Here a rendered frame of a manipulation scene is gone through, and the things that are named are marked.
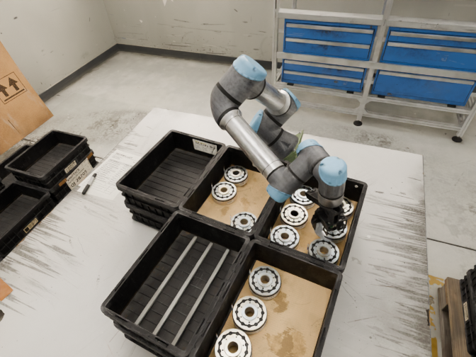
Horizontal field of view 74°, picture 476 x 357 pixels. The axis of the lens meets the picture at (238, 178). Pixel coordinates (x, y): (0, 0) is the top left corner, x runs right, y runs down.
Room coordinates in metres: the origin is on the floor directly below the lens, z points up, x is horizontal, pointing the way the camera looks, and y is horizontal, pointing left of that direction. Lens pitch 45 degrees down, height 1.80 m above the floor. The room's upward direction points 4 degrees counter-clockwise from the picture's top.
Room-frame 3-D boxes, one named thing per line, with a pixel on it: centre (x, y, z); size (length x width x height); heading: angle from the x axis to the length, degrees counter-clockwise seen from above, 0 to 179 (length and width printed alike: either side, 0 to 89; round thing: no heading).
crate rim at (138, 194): (0.98, 0.26, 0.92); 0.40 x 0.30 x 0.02; 151
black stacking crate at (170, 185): (0.98, 0.26, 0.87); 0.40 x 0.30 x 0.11; 151
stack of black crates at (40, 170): (1.56, 1.17, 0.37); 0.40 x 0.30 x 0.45; 156
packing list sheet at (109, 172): (1.20, 0.64, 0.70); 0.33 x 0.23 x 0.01; 156
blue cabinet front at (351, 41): (2.57, -0.80, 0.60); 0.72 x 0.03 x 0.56; 66
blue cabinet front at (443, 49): (2.25, -1.53, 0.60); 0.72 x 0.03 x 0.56; 66
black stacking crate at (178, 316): (0.49, 0.20, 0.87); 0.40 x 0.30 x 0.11; 151
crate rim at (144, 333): (0.49, 0.20, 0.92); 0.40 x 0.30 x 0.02; 151
